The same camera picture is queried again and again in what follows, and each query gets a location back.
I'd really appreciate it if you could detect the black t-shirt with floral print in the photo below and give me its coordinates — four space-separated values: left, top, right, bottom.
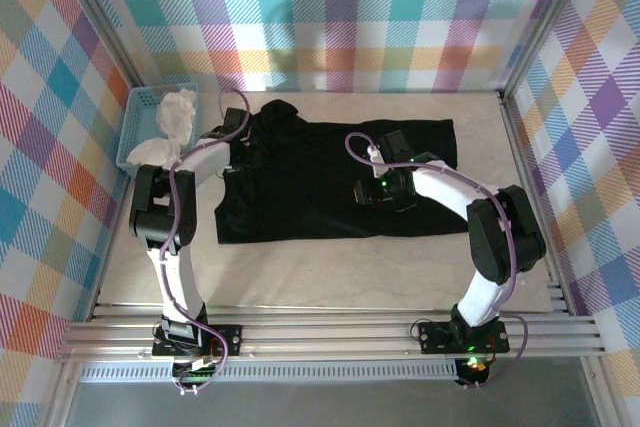
213 99 471 246

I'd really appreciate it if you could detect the blue plastic basket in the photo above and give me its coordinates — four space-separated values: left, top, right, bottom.
115 82 204 179

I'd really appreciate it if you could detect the crumpled white cloth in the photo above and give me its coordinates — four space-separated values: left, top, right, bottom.
125 87 199 173

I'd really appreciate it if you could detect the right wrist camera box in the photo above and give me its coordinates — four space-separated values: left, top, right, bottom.
366 144 390 167

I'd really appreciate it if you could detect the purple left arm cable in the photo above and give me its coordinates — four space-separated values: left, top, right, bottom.
157 89 252 393

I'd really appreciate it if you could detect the aluminium table side rail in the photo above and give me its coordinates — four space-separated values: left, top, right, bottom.
87 96 162 323
498 91 581 318

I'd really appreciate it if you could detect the aluminium mounting rail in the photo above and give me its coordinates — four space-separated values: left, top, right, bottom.
53 302 609 364

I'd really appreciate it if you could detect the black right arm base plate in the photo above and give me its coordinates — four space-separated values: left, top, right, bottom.
417 319 511 356

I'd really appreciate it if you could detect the aluminium frame post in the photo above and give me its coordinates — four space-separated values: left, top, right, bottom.
496 0 601 104
52 0 162 116

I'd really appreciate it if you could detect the grey slotted cable duct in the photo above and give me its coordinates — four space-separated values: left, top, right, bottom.
79 364 460 384

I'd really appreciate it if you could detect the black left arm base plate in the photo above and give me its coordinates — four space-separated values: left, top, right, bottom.
151 324 245 359

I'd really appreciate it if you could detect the aluminium frame leg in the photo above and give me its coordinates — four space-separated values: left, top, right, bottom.
579 357 616 427
44 360 84 427

